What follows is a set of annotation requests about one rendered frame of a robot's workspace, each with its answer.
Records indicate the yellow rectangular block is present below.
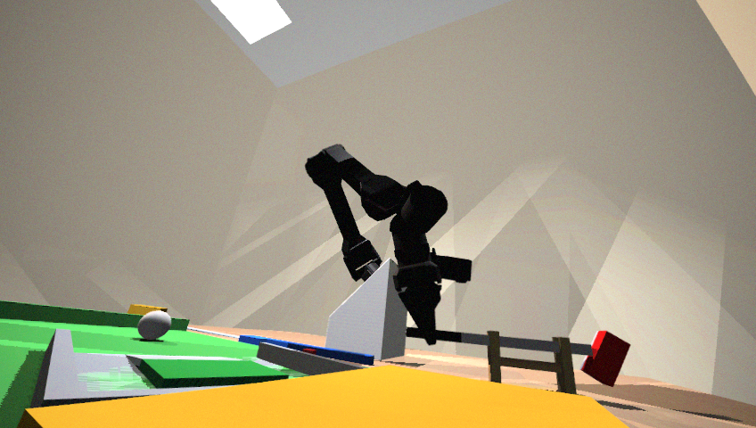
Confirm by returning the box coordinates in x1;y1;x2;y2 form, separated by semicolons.
127;305;167;315
17;365;629;428

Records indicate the grey ball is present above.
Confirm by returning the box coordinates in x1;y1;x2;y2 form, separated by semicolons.
137;311;171;340

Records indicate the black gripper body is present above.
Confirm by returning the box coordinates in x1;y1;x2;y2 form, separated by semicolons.
393;239;442;292

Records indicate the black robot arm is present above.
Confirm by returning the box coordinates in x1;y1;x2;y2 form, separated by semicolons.
305;144;472;284

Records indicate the green flat mat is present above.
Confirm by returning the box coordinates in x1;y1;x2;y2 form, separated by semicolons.
0;318;259;428

